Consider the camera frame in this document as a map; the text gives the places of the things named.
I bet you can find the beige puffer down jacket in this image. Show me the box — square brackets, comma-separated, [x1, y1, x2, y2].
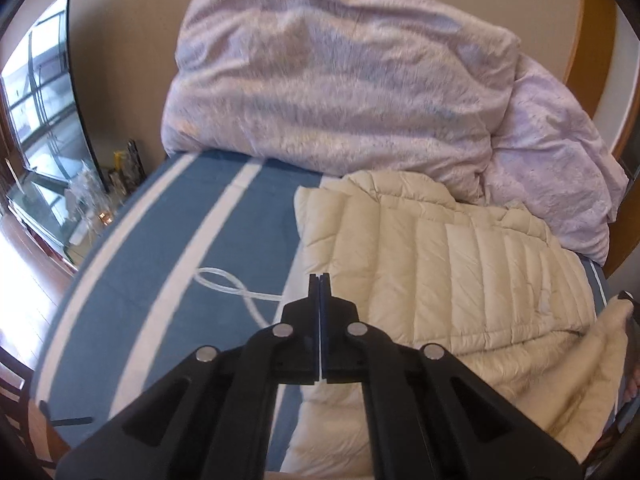
[294, 171, 632, 460]

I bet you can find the blue white striped bed sheet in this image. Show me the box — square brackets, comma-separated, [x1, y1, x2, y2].
[32, 152, 608, 451]

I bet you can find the dark wooden chair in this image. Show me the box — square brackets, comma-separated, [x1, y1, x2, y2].
[1, 349, 55, 479]

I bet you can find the glass tv stand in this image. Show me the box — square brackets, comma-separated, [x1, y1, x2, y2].
[6, 174, 79, 266]

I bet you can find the large lilac floral pillow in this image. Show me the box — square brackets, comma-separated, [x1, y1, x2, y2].
[160, 0, 520, 203]

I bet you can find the flat screen television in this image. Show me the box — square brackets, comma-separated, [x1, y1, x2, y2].
[1, 0, 107, 191]

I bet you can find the wooden door frame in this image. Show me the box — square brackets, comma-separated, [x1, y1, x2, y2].
[565, 0, 639, 160]

